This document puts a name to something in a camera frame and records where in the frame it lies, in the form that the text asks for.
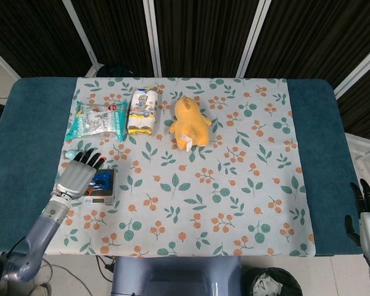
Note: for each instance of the yellow plush toy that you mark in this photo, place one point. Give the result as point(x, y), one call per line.
point(189, 123)

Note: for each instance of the black bag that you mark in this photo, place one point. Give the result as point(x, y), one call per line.
point(115, 71)

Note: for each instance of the yellow white multipack package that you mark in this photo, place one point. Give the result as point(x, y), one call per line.
point(142, 111)

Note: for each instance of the blue grey robot torso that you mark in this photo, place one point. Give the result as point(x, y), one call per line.
point(175, 277)

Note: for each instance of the floral print tablecloth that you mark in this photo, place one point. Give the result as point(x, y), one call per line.
point(203, 216)

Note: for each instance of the teal transparent snack bag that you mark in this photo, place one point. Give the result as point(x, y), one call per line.
point(95, 121)

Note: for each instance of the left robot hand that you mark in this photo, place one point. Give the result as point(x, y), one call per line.
point(77, 179)

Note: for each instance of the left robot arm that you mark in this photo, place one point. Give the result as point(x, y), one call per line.
point(46, 228)

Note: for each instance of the white metal rack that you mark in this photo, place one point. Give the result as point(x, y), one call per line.
point(364, 154)

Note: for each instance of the small digital kitchen scale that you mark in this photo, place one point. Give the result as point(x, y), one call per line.
point(98, 200)

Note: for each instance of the crumpled white paper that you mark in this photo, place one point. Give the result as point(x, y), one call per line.
point(266, 285)

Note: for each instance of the black trash bin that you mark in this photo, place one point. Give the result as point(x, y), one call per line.
point(293, 280)

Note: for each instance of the teal table cover cloth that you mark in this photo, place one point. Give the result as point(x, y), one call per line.
point(24, 138)

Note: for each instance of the black white-framed partition screen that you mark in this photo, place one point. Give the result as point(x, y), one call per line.
point(203, 34)

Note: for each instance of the light teal toy hammer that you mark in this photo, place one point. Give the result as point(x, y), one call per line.
point(71, 154)

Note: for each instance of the blue snack packet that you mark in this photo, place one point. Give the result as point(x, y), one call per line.
point(102, 179)

